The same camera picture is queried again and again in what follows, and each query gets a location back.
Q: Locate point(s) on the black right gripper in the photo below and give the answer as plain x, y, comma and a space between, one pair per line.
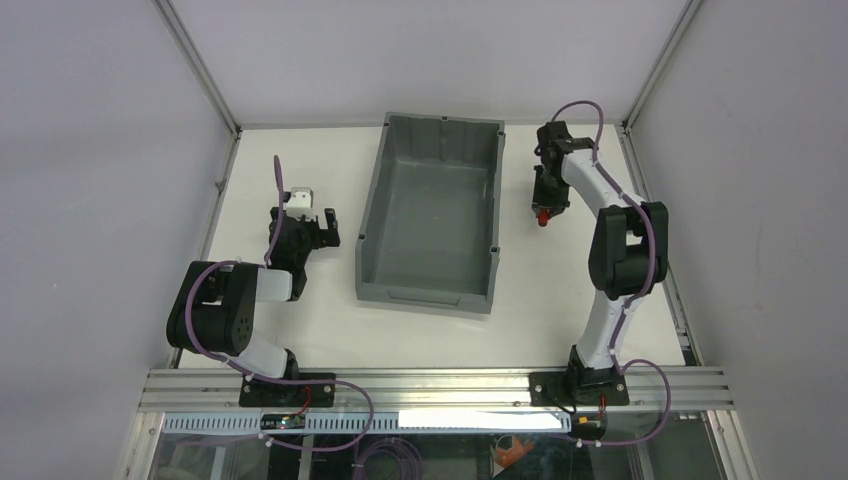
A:
546, 198

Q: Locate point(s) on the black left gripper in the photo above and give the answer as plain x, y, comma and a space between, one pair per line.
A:
304, 227

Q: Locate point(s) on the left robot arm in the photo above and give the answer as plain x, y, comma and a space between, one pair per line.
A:
213, 313

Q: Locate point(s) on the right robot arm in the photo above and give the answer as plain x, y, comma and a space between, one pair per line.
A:
628, 252

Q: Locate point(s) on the grey plastic storage bin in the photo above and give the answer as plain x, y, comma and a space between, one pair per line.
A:
429, 231

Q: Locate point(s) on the orange object under table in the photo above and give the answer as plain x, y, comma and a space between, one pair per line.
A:
508, 449

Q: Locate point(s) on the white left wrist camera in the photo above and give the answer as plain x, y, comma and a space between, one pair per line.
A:
299, 204

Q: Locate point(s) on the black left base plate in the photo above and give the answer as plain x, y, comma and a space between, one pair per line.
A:
320, 393

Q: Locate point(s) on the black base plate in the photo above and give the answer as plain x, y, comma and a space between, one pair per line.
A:
566, 389
320, 393

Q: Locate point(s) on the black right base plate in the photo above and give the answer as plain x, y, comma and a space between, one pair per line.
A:
566, 389

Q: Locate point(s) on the aluminium front rail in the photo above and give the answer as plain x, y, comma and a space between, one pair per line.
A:
488, 389

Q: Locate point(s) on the white slotted cable duct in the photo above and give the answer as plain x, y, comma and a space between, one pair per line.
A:
410, 421

